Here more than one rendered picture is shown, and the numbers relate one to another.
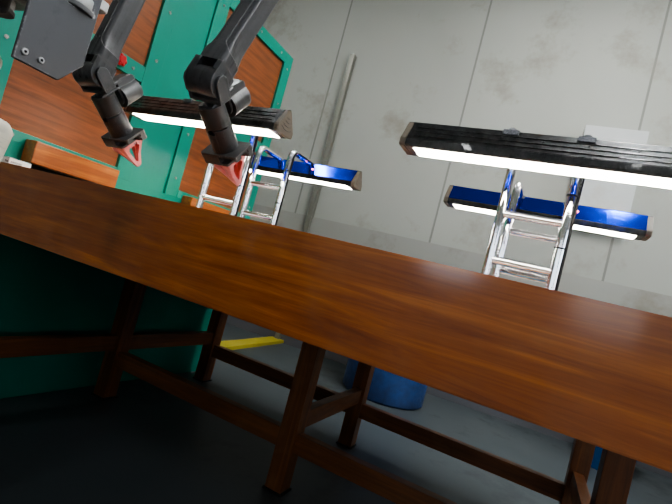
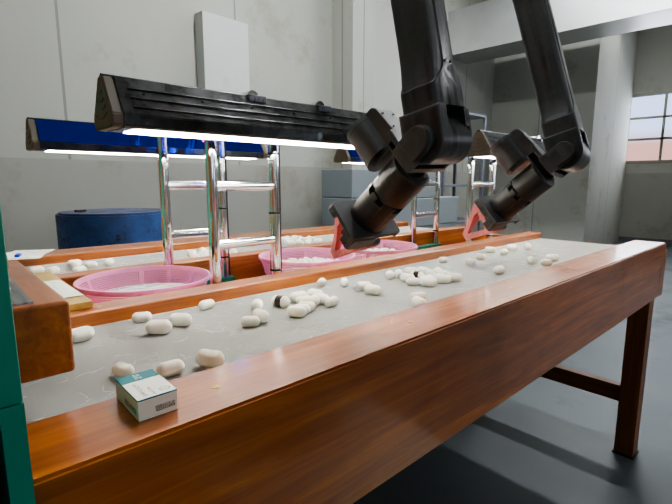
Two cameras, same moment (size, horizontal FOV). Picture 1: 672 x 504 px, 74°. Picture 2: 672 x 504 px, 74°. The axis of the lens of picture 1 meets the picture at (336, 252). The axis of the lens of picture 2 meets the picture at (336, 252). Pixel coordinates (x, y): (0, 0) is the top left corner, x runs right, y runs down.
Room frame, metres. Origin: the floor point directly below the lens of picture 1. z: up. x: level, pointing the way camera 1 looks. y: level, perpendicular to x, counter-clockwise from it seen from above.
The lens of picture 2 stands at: (0.97, 1.25, 0.97)
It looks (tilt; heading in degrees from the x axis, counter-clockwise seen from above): 9 degrees down; 292
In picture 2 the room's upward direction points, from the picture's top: straight up
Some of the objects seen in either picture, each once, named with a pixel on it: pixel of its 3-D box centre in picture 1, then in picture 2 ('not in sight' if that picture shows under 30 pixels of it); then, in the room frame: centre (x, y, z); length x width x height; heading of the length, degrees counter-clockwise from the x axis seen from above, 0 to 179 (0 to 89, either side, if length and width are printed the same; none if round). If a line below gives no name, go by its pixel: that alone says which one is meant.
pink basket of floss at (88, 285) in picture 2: not in sight; (146, 298); (1.70, 0.54, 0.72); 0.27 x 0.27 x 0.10
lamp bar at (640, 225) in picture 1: (540, 209); (394, 155); (1.46, -0.61, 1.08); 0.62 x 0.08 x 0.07; 65
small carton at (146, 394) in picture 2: (16, 163); (146, 393); (1.28, 0.95, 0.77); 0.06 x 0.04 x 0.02; 155
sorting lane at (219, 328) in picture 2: not in sight; (445, 278); (1.13, 0.13, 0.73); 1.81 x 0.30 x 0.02; 65
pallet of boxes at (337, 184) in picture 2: not in sight; (391, 230); (2.01, -2.63, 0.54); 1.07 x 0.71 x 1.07; 68
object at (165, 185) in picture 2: (273, 205); (181, 208); (1.80, 0.29, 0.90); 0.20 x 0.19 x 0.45; 65
